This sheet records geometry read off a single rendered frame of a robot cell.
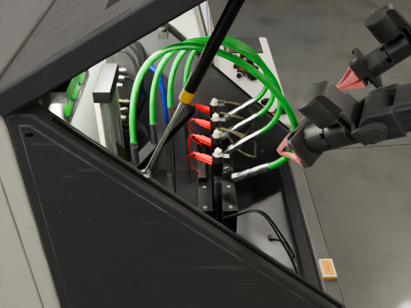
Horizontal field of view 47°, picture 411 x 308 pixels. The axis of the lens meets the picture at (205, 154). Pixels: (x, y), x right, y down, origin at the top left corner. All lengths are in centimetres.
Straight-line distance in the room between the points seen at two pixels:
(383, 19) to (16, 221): 84
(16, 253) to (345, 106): 62
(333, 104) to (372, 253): 180
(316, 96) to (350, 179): 217
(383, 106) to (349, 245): 179
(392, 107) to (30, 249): 64
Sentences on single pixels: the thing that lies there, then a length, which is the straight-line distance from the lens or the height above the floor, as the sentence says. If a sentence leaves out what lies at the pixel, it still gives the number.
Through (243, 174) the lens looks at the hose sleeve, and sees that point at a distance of 104.
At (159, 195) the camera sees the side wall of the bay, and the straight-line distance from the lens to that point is 76.
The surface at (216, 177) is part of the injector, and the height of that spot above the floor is 106.
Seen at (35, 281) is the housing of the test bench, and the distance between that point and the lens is 95.
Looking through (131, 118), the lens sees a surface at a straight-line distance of 108.
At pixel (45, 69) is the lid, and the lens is 64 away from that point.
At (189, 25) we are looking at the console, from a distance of 136.
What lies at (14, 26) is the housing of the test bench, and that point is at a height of 150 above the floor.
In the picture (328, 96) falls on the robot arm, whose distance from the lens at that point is 79.
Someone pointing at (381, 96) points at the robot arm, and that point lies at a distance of 81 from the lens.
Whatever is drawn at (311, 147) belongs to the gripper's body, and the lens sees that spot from 90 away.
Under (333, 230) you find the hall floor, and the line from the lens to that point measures 260.
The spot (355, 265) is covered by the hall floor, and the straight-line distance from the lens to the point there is 246.
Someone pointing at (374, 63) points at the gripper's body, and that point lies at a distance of 117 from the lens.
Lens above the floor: 180
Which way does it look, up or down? 36 degrees down
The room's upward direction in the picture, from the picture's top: straight up
